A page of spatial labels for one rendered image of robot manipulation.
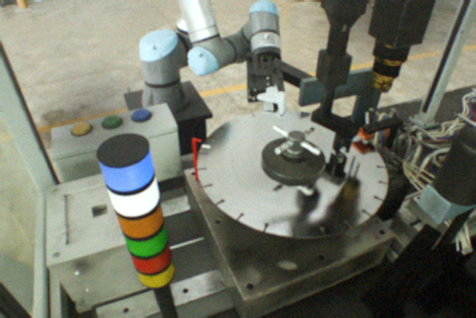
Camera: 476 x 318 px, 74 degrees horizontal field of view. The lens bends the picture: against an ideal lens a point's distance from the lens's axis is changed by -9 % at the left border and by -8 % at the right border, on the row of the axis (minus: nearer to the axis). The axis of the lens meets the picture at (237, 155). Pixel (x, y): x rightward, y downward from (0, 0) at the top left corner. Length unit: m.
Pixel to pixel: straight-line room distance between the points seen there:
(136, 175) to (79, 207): 0.36
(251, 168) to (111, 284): 0.31
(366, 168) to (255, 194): 0.21
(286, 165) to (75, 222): 0.36
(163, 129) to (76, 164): 0.21
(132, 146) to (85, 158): 0.50
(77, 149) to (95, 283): 0.29
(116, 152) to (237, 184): 0.29
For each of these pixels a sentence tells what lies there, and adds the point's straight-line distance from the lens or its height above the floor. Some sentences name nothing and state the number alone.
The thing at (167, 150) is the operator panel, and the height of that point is 0.83.
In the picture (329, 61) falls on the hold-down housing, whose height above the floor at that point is 1.12.
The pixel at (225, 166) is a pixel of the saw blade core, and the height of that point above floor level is 0.95.
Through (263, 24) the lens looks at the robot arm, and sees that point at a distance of 0.89.
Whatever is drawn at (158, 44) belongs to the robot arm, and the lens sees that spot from 1.03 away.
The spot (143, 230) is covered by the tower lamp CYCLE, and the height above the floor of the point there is 1.08.
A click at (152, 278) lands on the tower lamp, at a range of 0.41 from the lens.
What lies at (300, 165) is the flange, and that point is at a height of 0.96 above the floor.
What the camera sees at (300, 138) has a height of 1.00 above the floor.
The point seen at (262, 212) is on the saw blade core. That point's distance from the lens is 0.51.
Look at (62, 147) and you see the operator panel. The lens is 0.80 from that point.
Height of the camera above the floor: 1.33
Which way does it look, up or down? 39 degrees down
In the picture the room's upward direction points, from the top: 1 degrees clockwise
